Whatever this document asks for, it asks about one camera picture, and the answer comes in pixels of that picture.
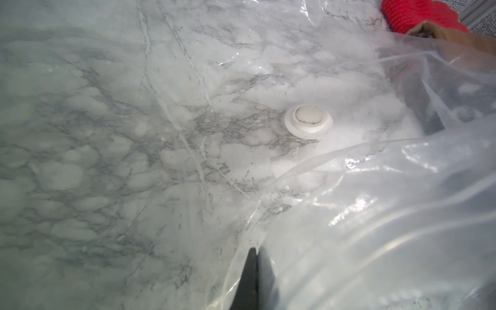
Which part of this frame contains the brown striped fringed scarf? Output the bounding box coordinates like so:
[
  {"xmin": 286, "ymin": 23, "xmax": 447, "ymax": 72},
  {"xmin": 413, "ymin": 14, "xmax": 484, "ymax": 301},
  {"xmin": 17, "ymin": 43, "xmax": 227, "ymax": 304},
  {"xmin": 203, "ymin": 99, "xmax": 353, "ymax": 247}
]
[{"xmin": 406, "ymin": 21, "xmax": 495, "ymax": 56}]

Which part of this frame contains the white vacuum bag valve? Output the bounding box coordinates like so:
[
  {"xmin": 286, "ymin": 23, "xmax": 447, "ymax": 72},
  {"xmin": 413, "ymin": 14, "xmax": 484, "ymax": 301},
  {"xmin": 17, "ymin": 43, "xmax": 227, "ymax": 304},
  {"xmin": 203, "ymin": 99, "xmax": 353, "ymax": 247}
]
[{"xmin": 284, "ymin": 104, "xmax": 334, "ymax": 140}]

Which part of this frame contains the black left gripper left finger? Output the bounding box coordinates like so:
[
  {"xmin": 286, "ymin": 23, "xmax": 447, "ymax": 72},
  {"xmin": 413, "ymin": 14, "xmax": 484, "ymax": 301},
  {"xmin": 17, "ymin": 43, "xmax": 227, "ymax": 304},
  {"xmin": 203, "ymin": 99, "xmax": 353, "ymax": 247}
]
[{"xmin": 229, "ymin": 247, "xmax": 259, "ymax": 310}]

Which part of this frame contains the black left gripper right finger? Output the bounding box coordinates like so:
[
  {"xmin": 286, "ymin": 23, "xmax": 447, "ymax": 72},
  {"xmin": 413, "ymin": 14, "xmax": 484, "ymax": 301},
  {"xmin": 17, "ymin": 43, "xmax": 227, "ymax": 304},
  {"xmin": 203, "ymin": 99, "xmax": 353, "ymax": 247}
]
[{"xmin": 258, "ymin": 247, "xmax": 280, "ymax": 310}]

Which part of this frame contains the clear plastic vacuum bag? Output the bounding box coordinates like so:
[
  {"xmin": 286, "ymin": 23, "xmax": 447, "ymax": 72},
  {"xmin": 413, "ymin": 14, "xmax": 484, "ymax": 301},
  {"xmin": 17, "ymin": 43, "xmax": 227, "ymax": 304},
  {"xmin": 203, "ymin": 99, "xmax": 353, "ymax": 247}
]
[{"xmin": 1, "ymin": 1, "xmax": 495, "ymax": 309}]

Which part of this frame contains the red knitted scarf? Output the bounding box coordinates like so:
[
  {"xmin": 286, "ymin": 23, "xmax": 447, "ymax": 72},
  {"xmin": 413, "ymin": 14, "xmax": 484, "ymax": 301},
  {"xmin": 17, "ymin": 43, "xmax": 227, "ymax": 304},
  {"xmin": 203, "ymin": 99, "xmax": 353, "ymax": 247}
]
[{"xmin": 381, "ymin": 0, "xmax": 469, "ymax": 34}]

